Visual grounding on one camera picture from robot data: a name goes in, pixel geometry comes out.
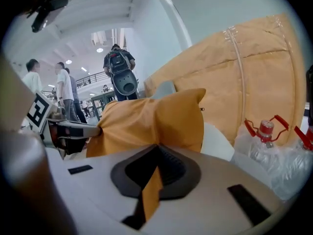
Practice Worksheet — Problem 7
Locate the large brown paper wrapped package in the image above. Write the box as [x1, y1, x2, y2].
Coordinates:
[143, 12, 309, 147]

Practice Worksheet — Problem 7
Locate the green metal table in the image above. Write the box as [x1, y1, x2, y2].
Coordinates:
[90, 91, 117, 121]

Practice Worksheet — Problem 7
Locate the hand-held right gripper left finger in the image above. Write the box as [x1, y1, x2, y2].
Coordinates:
[45, 143, 159, 235]

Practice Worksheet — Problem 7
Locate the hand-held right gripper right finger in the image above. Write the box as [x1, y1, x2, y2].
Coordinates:
[146, 143, 286, 235]

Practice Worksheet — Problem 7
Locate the white pipe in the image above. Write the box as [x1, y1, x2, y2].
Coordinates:
[153, 0, 193, 50]

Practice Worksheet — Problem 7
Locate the black backpack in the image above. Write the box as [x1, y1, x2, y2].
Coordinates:
[109, 50, 131, 75]

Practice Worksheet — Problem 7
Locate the orange cushion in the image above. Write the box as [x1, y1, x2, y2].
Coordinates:
[86, 88, 206, 223]

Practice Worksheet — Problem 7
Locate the black upright object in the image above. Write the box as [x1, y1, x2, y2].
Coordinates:
[305, 65, 313, 127]

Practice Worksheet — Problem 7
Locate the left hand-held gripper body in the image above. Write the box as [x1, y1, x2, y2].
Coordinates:
[26, 90, 69, 161]

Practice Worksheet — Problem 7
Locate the clear bottle with red handle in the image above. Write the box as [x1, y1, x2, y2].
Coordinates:
[244, 115, 290, 166]
[293, 125, 313, 154]

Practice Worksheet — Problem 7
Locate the black head camera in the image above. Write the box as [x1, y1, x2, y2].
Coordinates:
[26, 0, 69, 33]

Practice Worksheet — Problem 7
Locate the grey chair shell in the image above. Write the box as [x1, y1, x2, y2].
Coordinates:
[112, 70, 137, 96]

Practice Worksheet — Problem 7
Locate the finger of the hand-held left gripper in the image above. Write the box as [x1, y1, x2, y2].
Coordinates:
[47, 119, 103, 138]
[50, 125, 86, 157]

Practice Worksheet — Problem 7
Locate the black metal railing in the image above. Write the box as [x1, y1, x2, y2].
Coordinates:
[75, 71, 110, 88]

